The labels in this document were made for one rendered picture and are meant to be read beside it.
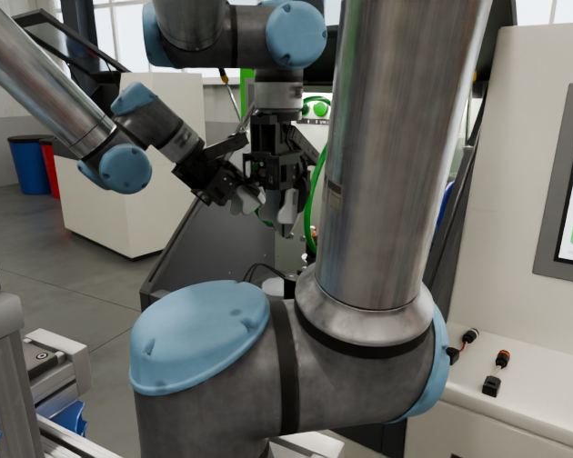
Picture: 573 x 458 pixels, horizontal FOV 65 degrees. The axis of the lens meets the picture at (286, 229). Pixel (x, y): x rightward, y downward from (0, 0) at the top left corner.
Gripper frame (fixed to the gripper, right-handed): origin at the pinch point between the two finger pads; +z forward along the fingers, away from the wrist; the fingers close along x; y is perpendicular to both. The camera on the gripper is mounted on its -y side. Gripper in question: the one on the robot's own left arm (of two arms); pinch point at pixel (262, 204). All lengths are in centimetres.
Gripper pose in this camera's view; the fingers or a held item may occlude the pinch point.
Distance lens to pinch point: 98.2
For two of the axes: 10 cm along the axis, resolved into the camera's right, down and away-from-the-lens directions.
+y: -4.9, 8.1, -3.2
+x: 5.8, 0.3, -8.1
